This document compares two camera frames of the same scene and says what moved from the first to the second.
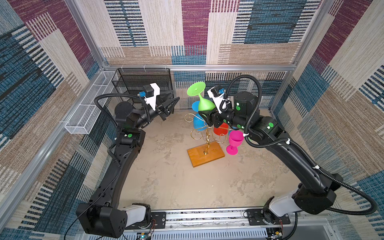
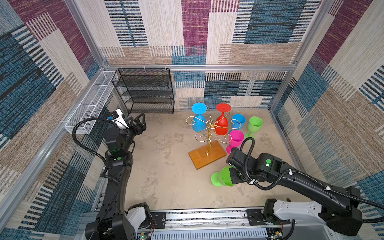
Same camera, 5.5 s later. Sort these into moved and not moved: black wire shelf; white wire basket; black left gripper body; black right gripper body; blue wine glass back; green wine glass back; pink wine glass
Moved: black right gripper body; black left gripper body; green wine glass back
Not moved: blue wine glass back; white wire basket; black wire shelf; pink wine glass
